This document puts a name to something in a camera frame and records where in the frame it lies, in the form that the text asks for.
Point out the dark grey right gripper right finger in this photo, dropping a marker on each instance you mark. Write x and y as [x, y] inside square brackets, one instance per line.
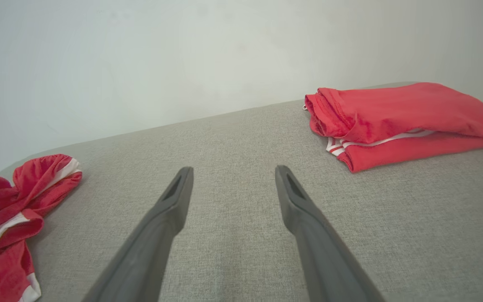
[325, 260]

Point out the red Bulls shorts white stripe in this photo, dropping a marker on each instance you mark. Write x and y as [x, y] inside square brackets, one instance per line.
[2, 268]

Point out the red Bulls 23 jersey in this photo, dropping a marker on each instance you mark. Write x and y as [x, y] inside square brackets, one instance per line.
[392, 113]

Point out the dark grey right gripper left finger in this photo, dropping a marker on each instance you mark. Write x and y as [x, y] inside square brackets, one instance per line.
[145, 256]

